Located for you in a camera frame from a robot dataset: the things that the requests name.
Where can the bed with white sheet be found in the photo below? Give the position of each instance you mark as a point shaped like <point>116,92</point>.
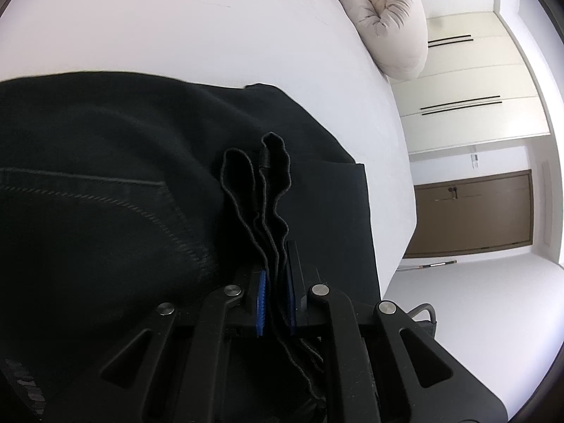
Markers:
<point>307,48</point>

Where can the black denim pants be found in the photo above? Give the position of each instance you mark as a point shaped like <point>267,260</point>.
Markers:
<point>136,214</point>

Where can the cream wardrobe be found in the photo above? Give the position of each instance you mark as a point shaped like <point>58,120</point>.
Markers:
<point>474,89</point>

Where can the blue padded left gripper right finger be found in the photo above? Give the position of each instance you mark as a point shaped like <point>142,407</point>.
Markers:
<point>295,283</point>

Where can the brown wooden door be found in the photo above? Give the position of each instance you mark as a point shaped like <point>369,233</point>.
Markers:
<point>472,216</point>

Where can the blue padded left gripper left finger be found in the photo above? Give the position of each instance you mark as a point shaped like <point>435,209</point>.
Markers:
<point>260,302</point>

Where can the rolled beige duvet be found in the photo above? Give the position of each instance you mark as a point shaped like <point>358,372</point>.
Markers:
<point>394,32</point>

